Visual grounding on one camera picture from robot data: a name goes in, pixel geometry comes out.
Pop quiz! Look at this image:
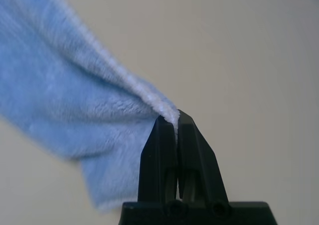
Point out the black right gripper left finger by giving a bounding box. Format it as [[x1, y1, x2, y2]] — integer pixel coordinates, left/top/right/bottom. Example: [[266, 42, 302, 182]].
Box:
[[137, 116, 179, 204]]

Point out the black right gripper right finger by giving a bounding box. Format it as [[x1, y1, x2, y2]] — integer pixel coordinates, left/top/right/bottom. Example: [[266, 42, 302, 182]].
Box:
[[175, 109, 229, 204]]

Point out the light blue terry towel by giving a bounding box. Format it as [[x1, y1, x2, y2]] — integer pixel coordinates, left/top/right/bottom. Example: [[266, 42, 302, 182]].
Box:
[[0, 0, 180, 209]]

